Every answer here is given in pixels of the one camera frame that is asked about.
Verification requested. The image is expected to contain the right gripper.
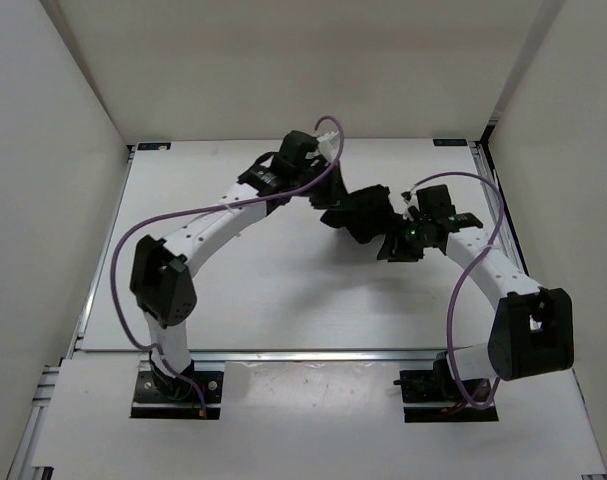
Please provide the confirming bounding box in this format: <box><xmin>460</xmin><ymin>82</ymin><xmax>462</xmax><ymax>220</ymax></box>
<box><xmin>376</xmin><ymin>213</ymin><xmax>432</xmax><ymax>263</ymax></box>

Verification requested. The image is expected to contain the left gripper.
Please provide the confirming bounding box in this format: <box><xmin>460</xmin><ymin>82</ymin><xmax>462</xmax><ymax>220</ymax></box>
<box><xmin>290</xmin><ymin>159</ymin><xmax>354</xmax><ymax>210</ymax></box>

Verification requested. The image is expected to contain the black skirt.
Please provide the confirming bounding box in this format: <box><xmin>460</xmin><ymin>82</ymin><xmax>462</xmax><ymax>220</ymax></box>
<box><xmin>305</xmin><ymin>166</ymin><xmax>402</xmax><ymax>244</ymax></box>

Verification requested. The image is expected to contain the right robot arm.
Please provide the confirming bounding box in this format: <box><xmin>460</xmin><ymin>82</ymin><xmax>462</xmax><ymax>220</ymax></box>
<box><xmin>378</xmin><ymin>213</ymin><xmax>574</xmax><ymax>400</ymax></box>

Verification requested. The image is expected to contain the right blue corner label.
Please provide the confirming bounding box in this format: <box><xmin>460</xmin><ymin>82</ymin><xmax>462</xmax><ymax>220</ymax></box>
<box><xmin>433</xmin><ymin>138</ymin><xmax>468</xmax><ymax>147</ymax></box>

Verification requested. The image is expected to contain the blue corner label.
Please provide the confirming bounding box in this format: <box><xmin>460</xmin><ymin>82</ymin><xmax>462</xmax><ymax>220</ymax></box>
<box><xmin>433</xmin><ymin>138</ymin><xmax>468</xmax><ymax>147</ymax></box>
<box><xmin>137</xmin><ymin>142</ymin><xmax>172</xmax><ymax>151</ymax></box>

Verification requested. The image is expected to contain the left blue corner label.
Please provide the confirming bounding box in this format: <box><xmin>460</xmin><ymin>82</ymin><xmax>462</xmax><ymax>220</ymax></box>
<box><xmin>137</xmin><ymin>142</ymin><xmax>172</xmax><ymax>151</ymax></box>

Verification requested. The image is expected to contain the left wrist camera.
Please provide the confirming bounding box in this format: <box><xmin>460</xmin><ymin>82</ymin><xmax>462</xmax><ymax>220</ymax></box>
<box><xmin>270</xmin><ymin>130</ymin><xmax>338</xmax><ymax>180</ymax></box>

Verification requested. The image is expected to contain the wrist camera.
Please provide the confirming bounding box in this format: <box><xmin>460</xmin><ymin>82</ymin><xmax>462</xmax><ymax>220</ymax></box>
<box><xmin>401</xmin><ymin>184</ymin><xmax>456</xmax><ymax>220</ymax></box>
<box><xmin>270</xmin><ymin>130</ymin><xmax>338</xmax><ymax>180</ymax></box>

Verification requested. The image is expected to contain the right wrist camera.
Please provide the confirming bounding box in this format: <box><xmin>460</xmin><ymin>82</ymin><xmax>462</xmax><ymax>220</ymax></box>
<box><xmin>401</xmin><ymin>184</ymin><xmax>456</xmax><ymax>220</ymax></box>

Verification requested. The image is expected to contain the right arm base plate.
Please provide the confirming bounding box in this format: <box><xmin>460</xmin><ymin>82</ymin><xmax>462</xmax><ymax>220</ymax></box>
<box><xmin>393</xmin><ymin>369</ymin><xmax>499</xmax><ymax>424</ymax></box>

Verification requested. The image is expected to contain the front aluminium rail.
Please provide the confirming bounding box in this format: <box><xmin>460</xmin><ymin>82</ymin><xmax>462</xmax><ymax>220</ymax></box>
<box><xmin>191</xmin><ymin>349</ymin><xmax>441</xmax><ymax>363</ymax></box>

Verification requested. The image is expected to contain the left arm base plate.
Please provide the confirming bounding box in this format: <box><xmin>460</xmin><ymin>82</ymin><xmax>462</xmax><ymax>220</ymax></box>
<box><xmin>130</xmin><ymin>369</ymin><xmax>224</xmax><ymax>420</ymax></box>

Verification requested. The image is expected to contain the left aluminium frame rail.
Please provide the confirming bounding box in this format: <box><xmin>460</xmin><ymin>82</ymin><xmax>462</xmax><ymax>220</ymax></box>
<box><xmin>6</xmin><ymin>357</ymin><xmax>65</xmax><ymax>480</ymax></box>

